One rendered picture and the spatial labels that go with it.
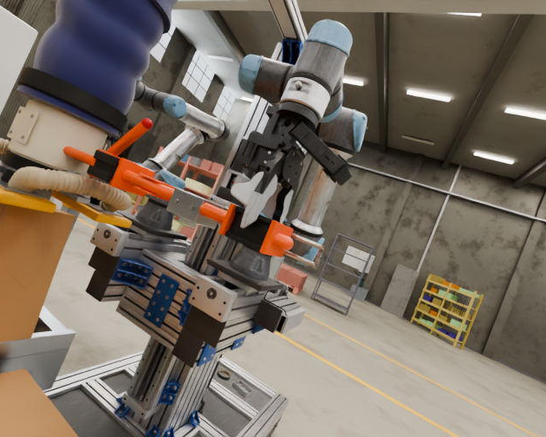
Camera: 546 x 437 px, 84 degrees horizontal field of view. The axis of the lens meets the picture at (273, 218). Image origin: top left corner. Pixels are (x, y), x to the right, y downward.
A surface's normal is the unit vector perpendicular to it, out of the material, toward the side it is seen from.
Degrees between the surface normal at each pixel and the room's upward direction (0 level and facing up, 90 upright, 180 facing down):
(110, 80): 81
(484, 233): 90
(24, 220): 83
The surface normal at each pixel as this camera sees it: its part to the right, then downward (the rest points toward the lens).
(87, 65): 0.47, -0.05
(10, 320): 0.88, 0.22
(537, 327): -0.34, -0.18
